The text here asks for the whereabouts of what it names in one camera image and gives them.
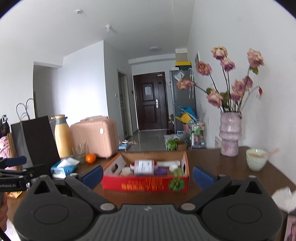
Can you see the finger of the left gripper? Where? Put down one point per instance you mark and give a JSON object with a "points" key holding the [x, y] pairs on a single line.
{"points": [[11, 162], [30, 173]]}

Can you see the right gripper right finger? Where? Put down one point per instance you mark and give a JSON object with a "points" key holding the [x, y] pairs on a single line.
{"points": [[211, 185]]}

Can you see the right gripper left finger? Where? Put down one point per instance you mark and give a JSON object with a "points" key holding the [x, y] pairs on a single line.
{"points": [[82, 187]]}

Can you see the white labelled bottle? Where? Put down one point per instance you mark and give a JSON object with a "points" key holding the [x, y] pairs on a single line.
{"points": [[144, 167]]}

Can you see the person's left hand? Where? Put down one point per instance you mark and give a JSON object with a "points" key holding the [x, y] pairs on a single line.
{"points": [[3, 213]]}

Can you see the blue tissue pack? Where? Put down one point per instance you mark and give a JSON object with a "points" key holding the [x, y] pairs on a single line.
{"points": [[64, 168]]}

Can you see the orange fruit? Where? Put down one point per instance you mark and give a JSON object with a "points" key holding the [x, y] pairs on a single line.
{"points": [[90, 158]]}

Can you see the red cardboard box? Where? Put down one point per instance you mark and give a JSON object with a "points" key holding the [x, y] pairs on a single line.
{"points": [[115, 181]]}

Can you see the green transparent case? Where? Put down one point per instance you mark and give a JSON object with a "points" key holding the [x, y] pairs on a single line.
{"points": [[178, 172]]}

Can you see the clear glass cup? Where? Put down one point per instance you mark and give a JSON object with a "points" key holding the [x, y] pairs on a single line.
{"points": [[81, 152]]}

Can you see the black paper bag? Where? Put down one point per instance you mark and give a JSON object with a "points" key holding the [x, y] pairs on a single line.
{"points": [[33, 139]]}

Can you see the white tape roll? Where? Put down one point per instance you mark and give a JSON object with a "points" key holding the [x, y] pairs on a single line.
{"points": [[126, 171]]}

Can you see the small brown cardboard box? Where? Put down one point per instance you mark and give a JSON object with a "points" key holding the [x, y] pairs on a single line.
{"points": [[181, 145]]}

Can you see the purple jar lid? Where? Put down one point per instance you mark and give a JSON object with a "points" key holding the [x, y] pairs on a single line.
{"points": [[160, 172]]}

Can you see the pink suitcase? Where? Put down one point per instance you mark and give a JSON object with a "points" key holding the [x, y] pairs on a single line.
{"points": [[97, 135]]}

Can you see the white green bowl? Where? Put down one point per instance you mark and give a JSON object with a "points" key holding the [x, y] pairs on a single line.
{"points": [[256, 159]]}

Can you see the white storage rack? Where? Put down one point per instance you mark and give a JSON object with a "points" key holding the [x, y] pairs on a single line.
{"points": [[197, 133]]}

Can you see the cream thermos bottle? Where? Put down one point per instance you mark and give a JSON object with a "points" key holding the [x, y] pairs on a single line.
{"points": [[62, 136]]}

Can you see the pink textured vase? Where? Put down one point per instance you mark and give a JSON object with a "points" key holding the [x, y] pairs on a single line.
{"points": [[230, 132]]}

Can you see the red white lint brush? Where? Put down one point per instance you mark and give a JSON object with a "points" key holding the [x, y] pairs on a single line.
{"points": [[164, 164]]}

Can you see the crumpled white tissue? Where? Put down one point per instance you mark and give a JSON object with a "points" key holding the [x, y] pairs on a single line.
{"points": [[285, 199]]}

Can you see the dried pink flowers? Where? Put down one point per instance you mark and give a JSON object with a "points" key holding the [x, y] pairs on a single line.
{"points": [[237, 93]]}

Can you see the grey refrigerator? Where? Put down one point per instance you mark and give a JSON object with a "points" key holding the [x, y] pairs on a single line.
{"points": [[182, 98]]}

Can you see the dark brown door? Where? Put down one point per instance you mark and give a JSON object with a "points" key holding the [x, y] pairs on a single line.
{"points": [[151, 100]]}

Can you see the white board against wall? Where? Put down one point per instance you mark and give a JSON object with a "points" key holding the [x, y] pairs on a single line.
{"points": [[218, 142]]}

